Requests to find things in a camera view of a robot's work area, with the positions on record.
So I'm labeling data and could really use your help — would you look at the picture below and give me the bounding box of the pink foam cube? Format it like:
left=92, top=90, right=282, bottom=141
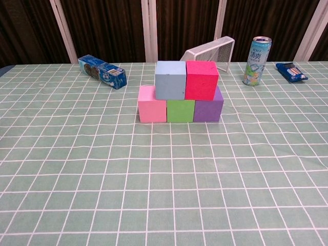
left=137, top=85, right=168, bottom=123

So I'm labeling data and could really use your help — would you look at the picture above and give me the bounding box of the dark blue cookie packet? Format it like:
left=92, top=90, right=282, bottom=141
left=275, top=62, right=309, bottom=83

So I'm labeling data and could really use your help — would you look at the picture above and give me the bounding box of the white wire mesh basket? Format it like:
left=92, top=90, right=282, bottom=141
left=180, top=35, right=236, bottom=73

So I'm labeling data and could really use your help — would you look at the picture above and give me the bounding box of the white metal frame post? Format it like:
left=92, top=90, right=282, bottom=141
left=49, top=0, right=78, bottom=64
left=140, top=0, right=158, bottom=64
left=300, top=0, right=328, bottom=62
left=213, top=0, right=228, bottom=42

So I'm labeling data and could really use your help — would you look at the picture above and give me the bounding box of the green foam cube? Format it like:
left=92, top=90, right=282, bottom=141
left=166, top=99, right=196, bottom=123

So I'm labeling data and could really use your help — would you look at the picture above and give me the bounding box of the green checked tablecloth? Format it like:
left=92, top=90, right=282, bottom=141
left=0, top=61, right=328, bottom=246

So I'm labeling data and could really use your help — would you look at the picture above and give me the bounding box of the long blue cookie box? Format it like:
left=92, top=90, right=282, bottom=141
left=77, top=54, right=128, bottom=90

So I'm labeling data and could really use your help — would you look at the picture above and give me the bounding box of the red foam cube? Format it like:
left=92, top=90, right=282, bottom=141
left=184, top=60, right=219, bottom=101

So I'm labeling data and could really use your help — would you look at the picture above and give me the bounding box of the green white drink can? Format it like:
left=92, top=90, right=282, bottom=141
left=242, top=36, right=272, bottom=87

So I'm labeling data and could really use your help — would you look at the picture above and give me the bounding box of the purple foam cube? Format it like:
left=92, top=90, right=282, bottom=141
left=193, top=86, right=224, bottom=123

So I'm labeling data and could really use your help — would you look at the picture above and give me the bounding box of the light blue foam cube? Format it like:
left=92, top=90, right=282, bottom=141
left=155, top=60, right=187, bottom=100

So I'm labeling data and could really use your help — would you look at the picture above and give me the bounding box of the black pleated curtain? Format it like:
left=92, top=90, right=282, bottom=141
left=0, top=0, right=328, bottom=68

